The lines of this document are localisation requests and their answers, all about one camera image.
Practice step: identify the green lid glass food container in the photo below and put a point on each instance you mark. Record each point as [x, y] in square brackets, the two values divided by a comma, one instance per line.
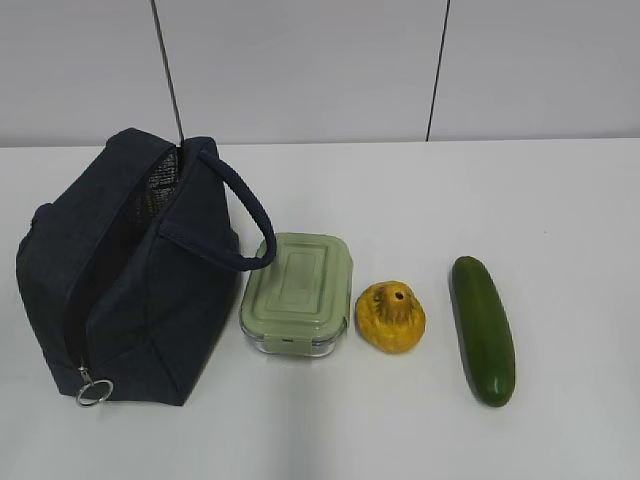
[299, 305]

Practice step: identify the yellow toy fruit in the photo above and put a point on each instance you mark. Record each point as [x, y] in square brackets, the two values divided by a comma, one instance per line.
[390, 317]

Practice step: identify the green cucumber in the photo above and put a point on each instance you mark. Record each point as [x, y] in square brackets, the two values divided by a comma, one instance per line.
[484, 333]

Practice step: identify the dark blue insulated lunch bag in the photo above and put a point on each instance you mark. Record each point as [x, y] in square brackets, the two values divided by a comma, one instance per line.
[128, 277]

